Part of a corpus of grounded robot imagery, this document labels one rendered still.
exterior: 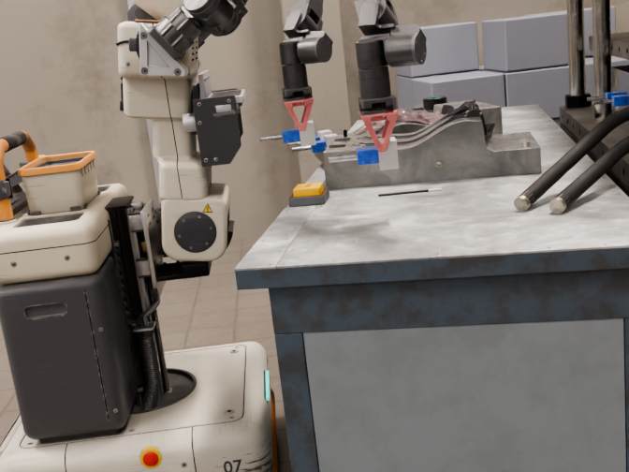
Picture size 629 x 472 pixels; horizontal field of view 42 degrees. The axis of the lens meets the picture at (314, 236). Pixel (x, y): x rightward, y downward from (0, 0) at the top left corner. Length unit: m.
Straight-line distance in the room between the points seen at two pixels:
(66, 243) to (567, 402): 1.12
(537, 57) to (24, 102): 2.82
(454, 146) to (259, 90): 2.99
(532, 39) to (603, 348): 2.81
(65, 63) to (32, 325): 3.10
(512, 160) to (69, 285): 1.05
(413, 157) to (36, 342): 0.97
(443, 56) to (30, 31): 2.29
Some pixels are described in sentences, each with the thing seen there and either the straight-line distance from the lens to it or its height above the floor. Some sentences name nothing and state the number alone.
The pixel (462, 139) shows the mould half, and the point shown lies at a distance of 1.93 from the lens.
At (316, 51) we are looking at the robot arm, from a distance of 1.88.
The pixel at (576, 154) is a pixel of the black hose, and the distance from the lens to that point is 1.76.
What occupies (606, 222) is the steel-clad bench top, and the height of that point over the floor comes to 0.80.
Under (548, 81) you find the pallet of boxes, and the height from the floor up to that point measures 0.81.
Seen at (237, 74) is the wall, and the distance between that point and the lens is 4.83.
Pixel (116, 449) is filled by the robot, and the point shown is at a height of 0.27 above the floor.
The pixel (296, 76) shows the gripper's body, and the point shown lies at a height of 1.07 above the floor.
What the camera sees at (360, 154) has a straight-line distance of 1.57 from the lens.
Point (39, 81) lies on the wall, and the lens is 4.99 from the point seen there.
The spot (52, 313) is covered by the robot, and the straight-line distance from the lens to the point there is 1.99.
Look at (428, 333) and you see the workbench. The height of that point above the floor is 0.66.
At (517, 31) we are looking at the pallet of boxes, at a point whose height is 1.06.
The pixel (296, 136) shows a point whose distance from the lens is 1.96.
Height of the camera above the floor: 1.18
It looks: 14 degrees down
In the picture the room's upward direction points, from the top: 6 degrees counter-clockwise
